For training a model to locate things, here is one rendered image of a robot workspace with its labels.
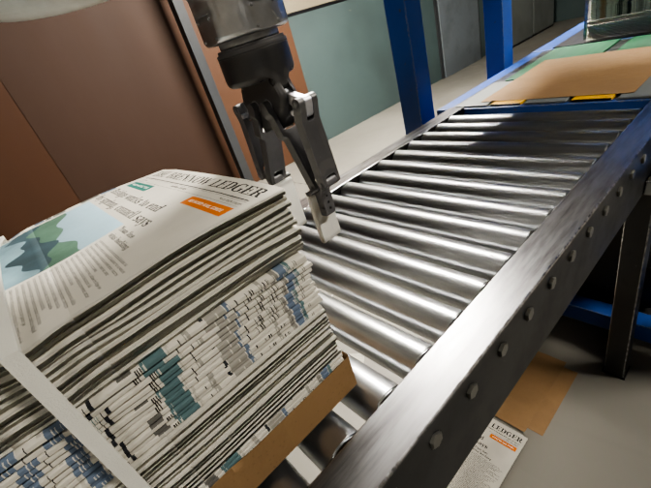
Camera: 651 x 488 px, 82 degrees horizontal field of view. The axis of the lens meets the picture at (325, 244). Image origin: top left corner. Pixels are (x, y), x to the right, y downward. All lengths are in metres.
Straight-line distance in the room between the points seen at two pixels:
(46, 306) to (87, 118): 3.09
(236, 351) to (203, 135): 3.34
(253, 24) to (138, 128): 3.05
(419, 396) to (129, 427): 0.25
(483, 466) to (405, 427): 0.88
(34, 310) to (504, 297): 0.45
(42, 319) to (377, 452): 0.28
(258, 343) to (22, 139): 3.08
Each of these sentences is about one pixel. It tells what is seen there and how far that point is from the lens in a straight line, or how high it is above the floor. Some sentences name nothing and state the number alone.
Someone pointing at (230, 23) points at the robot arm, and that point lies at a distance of 0.40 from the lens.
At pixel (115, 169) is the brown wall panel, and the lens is 3.38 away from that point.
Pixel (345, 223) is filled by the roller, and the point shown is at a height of 0.80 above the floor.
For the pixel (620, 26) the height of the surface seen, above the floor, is 0.83.
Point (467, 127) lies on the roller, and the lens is 1.12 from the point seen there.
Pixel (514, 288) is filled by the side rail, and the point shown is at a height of 0.80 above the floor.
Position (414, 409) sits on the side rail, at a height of 0.80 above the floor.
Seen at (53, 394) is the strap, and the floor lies 1.00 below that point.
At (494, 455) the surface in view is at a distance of 1.27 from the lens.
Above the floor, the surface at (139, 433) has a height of 0.93.
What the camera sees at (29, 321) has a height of 1.03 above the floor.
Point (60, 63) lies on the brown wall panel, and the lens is 3.36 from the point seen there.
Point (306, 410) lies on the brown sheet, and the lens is 0.38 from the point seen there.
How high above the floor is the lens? 1.13
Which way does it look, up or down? 29 degrees down
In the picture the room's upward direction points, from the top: 18 degrees counter-clockwise
